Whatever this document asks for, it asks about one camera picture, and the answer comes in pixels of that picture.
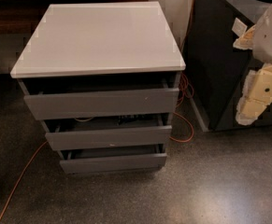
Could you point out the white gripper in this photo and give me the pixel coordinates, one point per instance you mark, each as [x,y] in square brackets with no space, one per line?
[268,42]

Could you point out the grey drawer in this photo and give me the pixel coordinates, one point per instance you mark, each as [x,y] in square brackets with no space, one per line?
[102,103]
[109,159]
[108,132]

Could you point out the blue chip bag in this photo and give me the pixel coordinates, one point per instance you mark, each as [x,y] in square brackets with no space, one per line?
[132,118]

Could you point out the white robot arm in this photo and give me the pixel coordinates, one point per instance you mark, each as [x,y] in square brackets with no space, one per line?
[257,89]

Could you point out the grey bottom drawer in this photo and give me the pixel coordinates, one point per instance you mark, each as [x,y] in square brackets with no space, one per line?
[109,159]

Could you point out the grey three-drawer cabinet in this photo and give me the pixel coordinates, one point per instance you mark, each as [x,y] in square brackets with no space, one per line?
[99,47]

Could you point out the grey top drawer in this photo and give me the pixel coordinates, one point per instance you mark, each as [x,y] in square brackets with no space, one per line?
[102,103]

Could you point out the white label on bin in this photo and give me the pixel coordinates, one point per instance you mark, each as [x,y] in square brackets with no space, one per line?
[239,27]

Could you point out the black trash bin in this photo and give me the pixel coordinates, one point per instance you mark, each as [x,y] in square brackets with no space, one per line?
[215,68]

